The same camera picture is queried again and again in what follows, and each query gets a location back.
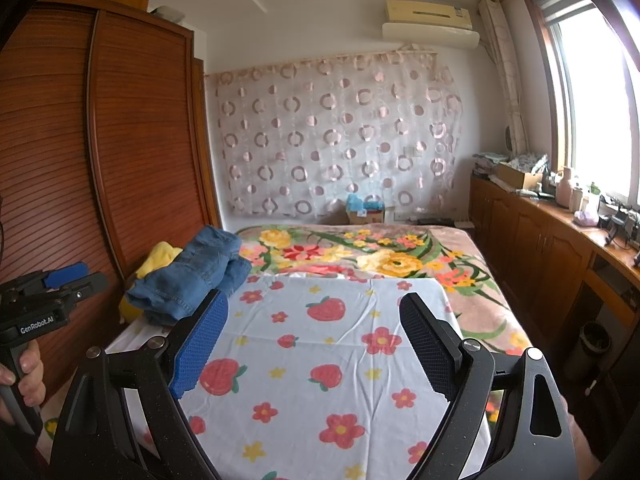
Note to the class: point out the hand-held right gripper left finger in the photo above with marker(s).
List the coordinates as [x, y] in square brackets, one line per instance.
[200, 345]

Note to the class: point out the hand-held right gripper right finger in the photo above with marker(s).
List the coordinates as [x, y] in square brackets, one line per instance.
[430, 345]

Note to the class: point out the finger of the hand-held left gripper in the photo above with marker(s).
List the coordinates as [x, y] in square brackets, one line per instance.
[85, 287]
[65, 275]

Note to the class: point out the blue denim pants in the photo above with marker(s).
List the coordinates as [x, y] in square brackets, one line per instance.
[195, 270]

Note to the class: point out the person's left hand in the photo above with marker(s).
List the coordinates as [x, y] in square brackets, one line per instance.
[32, 375]

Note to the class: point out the yellow cloth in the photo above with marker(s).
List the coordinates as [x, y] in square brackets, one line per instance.
[157, 257]

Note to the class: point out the floral blanket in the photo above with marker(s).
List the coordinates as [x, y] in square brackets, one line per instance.
[400, 255]

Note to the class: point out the strawberry print sheet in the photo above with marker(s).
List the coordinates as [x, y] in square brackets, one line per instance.
[310, 350]

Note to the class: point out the wooden window cabinet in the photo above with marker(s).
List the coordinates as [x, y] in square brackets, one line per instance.
[530, 240]

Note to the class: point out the cardboard box with blue items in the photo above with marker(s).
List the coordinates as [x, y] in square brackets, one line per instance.
[365, 210]

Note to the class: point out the wooden wardrobe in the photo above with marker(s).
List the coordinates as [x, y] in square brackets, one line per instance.
[135, 135]

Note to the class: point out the dark trash bin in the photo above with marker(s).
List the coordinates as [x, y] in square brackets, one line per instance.
[590, 345]

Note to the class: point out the stack of folded cloths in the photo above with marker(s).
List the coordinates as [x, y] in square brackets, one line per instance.
[487, 165]

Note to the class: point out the open cardboard box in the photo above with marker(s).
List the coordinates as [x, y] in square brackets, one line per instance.
[517, 177]

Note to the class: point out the purple object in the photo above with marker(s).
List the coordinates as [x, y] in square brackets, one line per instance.
[585, 217]

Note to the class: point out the pink bottle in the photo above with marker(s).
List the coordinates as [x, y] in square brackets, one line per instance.
[565, 190]

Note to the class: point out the green capped bottle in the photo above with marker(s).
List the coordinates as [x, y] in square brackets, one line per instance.
[593, 197]

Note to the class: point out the black device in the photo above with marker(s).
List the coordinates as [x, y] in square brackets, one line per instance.
[622, 225]

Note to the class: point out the circle patterned sheer curtain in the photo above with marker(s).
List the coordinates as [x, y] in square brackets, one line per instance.
[330, 135]

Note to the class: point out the gathered window curtain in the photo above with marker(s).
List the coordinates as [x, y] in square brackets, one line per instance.
[507, 75]

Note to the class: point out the white object on wardrobe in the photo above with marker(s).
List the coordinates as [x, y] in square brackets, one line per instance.
[167, 11]

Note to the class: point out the window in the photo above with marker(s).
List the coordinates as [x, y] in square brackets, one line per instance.
[590, 90]

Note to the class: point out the wall air conditioner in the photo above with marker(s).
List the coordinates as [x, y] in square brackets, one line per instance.
[430, 22]

